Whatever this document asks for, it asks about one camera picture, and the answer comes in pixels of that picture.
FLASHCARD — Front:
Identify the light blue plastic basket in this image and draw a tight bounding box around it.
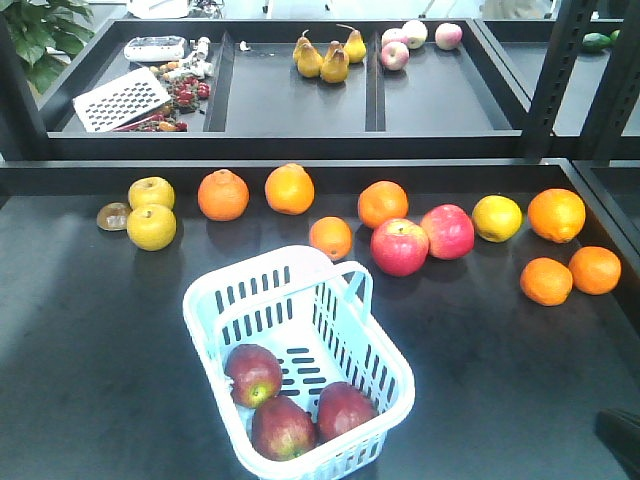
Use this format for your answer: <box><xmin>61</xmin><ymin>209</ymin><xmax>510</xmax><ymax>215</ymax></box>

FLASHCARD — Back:
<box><xmin>182</xmin><ymin>245</ymin><xmax>415</xmax><ymax>479</ymax></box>

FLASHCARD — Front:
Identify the dark red apple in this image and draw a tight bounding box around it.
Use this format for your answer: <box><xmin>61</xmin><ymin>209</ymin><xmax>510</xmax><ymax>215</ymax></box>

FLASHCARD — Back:
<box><xmin>251</xmin><ymin>396</ymin><xmax>317</xmax><ymax>461</ymax></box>
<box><xmin>224</xmin><ymin>344</ymin><xmax>283</xmax><ymax>409</ymax></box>

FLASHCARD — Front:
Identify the red yellow apple front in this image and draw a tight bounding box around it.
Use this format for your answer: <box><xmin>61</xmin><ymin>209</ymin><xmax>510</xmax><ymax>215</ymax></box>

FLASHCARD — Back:
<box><xmin>317</xmin><ymin>382</ymin><xmax>377</xmax><ymax>443</ymax></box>

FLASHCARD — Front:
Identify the dark red apple bottom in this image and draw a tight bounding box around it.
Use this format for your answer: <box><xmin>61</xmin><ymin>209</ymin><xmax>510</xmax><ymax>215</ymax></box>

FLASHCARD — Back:
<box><xmin>251</xmin><ymin>396</ymin><xmax>317</xmax><ymax>461</ymax></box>

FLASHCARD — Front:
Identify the small orange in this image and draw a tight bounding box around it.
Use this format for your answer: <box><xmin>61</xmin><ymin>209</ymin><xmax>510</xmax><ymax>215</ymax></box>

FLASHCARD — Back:
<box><xmin>519</xmin><ymin>257</ymin><xmax>573</xmax><ymax>306</ymax></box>
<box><xmin>568</xmin><ymin>246</ymin><xmax>622</xmax><ymax>295</ymax></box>
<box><xmin>309</xmin><ymin>216</ymin><xmax>353</xmax><ymax>261</ymax></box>

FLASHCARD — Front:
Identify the large round orange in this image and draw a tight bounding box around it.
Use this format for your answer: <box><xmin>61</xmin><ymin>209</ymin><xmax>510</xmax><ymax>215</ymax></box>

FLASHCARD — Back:
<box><xmin>264</xmin><ymin>163</ymin><xmax>315</xmax><ymax>215</ymax></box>

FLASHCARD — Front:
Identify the orange behind red apple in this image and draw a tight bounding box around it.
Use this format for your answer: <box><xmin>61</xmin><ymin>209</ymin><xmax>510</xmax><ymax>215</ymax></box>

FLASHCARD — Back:
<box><xmin>357</xmin><ymin>180</ymin><xmax>409</xmax><ymax>229</ymax></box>

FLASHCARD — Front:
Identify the red apple left of pair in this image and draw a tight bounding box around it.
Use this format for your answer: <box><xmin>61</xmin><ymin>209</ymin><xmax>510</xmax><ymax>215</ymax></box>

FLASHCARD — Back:
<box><xmin>370</xmin><ymin>218</ymin><xmax>429</xmax><ymax>277</ymax></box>

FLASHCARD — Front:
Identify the red apple of pair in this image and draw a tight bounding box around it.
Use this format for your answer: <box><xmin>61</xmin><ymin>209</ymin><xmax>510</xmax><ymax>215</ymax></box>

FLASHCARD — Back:
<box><xmin>370</xmin><ymin>218</ymin><xmax>429</xmax><ymax>277</ymax></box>
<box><xmin>420</xmin><ymin>204</ymin><xmax>475</xmax><ymax>260</ymax></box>

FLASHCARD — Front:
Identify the bumpy top orange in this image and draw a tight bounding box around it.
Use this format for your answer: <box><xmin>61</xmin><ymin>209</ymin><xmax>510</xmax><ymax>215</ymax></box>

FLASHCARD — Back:
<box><xmin>197</xmin><ymin>169</ymin><xmax>250</xmax><ymax>221</ymax></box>

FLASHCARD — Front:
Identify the red apple right of pair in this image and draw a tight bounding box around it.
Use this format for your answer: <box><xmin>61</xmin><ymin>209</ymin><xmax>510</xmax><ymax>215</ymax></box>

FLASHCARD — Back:
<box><xmin>420</xmin><ymin>204</ymin><xmax>475</xmax><ymax>260</ymax></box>

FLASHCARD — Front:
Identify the yellow round pear fruit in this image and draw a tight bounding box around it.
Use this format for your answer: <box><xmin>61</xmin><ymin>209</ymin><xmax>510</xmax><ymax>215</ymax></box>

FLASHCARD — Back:
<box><xmin>126</xmin><ymin>204</ymin><xmax>177</xmax><ymax>251</ymax></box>

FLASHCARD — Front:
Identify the yellow round fruit right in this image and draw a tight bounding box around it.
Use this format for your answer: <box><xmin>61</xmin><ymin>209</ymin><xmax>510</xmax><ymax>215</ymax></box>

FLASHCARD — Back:
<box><xmin>471</xmin><ymin>195</ymin><xmax>523</xmax><ymax>243</ymax></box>

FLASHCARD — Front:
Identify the brown yellow pear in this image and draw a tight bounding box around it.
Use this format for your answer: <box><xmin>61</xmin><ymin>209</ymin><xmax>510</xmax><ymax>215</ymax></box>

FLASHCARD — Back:
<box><xmin>296</xmin><ymin>43</ymin><xmax>324</xmax><ymax>78</ymax></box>

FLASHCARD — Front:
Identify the black wooden produce display stand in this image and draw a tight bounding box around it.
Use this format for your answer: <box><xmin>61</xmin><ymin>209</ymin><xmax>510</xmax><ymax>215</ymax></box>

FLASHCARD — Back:
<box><xmin>1</xmin><ymin>20</ymin><xmax>639</xmax><ymax>479</ymax></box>

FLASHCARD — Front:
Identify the pink apple on shelf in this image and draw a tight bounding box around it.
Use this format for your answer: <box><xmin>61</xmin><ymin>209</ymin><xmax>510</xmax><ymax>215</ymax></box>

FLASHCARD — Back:
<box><xmin>380</xmin><ymin>41</ymin><xmax>410</xmax><ymax>71</ymax></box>

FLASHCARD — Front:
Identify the brown mushroom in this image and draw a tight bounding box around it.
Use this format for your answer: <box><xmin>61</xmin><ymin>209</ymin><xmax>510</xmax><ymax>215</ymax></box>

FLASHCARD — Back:
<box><xmin>96</xmin><ymin>202</ymin><xmax>132</xmax><ymax>231</ymax></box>

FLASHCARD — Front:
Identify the small orange lower left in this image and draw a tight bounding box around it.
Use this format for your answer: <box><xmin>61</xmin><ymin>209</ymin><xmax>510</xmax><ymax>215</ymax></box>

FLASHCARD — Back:
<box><xmin>519</xmin><ymin>257</ymin><xmax>573</xmax><ymax>306</ymax></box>

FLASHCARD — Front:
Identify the white perforated grater tray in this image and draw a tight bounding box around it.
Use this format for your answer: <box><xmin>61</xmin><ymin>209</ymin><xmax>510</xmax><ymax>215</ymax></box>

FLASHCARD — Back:
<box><xmin>72</xmin><ymin>67</ymin><xmax>171</xmax><ymax>133</ymax></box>

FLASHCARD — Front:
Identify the large orange far right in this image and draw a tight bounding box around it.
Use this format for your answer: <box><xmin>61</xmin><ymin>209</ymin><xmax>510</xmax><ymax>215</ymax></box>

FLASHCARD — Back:
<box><xmin>527</xmin><ymin>188</ymin><xmax>586</xmax><ymax>244</ymax></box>

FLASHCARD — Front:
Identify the white electronic scale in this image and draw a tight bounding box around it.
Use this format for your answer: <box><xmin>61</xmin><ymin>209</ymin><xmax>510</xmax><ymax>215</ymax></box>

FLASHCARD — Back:
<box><xmin>123</xmin><ymin>35</ymin><xmax>186</xmax><ymax>63</ymax></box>

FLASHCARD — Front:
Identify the small orange lower right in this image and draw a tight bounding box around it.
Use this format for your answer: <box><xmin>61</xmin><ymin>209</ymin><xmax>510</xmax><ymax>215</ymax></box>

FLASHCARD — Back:
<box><xmin>568</xmin><ymin>246</ymin><xmax>622</xmax><ymax>295</ymax></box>

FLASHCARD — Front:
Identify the green potted plant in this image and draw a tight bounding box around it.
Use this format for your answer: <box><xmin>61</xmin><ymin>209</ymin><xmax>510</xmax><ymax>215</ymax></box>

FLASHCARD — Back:
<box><xmin>1</xmin><ymin>0</ymin><xmax>94</xmax><ymax>94</ymax></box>

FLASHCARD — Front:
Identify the black perforated steel post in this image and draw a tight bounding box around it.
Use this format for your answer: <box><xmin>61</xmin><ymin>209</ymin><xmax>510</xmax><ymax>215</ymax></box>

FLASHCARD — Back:
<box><xmin>519</xmin><ymin>0</ymin><xmax>596</xmax><ymax>160</ymax></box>
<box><xmin>575</xmin><ymin>1</ymin><xmax>639</xmax><ymax>163</ymax></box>

